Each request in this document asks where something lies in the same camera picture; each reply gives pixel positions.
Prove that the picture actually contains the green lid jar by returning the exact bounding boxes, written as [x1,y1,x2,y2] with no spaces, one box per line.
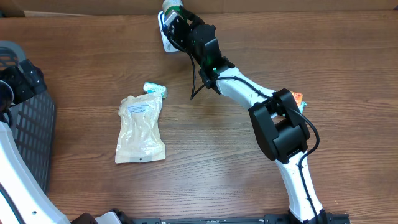
[162,0,183,16]

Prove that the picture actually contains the teal white tissue pack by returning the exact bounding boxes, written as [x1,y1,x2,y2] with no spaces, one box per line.
[143,82,168,99]

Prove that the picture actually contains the clear bag beige contents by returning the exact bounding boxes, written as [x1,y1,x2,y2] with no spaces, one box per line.
[115,93,166,164]

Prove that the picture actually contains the orange white small box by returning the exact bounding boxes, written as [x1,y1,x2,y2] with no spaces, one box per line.
[292,91,303,107]

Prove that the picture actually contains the green wet wipes pack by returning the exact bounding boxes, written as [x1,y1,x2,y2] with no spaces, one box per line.
[299,101,307,113]

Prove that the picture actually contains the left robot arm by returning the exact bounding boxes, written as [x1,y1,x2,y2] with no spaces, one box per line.
[1,56,69,223]

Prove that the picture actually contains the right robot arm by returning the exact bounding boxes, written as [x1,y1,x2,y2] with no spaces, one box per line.
[162,1,327,223]

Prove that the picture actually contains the white barcode scanner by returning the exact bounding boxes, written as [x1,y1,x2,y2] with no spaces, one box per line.
[157,11,179,53]

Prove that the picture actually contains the grey plastic mesh basket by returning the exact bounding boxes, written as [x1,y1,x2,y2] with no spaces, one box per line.
[1,40,57,192]

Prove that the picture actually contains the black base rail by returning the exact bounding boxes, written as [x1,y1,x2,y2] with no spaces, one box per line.
[131,213,351,224]

